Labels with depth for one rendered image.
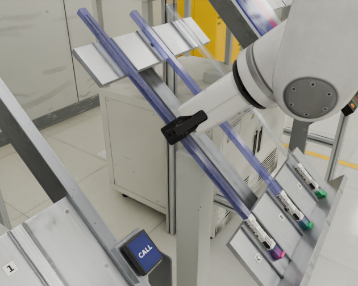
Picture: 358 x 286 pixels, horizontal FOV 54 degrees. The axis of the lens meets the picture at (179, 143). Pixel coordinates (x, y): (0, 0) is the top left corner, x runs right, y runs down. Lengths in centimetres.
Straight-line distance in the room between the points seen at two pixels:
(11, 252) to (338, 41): 43
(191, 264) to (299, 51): 63
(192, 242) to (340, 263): 100
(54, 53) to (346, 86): 250
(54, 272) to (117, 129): 120
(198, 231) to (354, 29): 57
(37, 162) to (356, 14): 45
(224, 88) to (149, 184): 126
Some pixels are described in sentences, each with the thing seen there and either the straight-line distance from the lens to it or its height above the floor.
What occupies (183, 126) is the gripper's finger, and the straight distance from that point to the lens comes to 47.
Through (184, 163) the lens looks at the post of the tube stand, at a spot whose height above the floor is 79.
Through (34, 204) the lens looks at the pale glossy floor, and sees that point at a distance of 200.
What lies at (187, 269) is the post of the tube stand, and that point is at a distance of 88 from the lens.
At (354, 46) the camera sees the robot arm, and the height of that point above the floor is 110.
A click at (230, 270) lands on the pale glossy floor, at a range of 155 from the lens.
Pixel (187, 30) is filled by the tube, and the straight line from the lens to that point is 75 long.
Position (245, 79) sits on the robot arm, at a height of 103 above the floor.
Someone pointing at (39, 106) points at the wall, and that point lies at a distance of 272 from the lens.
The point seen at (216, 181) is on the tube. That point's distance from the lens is 55.
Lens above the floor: 116
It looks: 29 degrees down
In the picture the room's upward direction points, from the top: straight up
